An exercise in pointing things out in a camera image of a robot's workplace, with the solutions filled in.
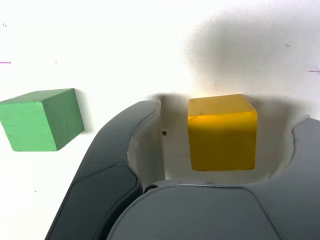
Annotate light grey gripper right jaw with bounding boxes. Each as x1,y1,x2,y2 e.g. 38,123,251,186
107,116,320,240

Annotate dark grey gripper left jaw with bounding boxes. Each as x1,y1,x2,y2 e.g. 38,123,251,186
46,99,166,240

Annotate yellow cube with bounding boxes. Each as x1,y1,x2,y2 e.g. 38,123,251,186
187,93,258,172

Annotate green cube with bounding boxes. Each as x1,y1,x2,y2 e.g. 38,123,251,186
0,87,85,152

